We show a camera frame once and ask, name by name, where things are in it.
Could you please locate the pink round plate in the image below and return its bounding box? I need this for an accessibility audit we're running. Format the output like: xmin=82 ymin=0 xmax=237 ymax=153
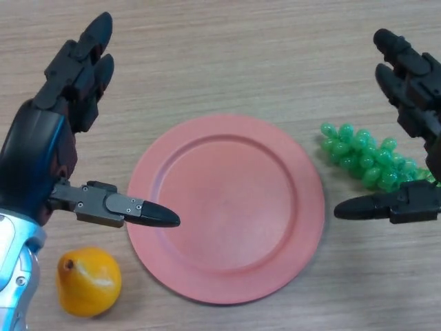
xmin=126 ymin=114 xmax=325 ymax=306

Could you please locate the orange yellow pear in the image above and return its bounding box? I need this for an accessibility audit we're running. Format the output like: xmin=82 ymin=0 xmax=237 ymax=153
xmin=56 ymin=246 xmax=123 ymax=318

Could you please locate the green grapes bunch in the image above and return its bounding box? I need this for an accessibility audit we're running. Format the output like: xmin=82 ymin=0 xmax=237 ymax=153
xmin=319 ymin=122 xmax=436 ymax=191

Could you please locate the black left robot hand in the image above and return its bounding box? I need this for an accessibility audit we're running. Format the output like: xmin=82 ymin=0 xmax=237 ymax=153
xmin=0 ymin=12 xmax=182 ymax=229

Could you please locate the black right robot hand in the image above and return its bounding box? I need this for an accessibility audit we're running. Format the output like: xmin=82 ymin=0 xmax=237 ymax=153
xmin=334 ymin=28 xmax=441 ymax=225

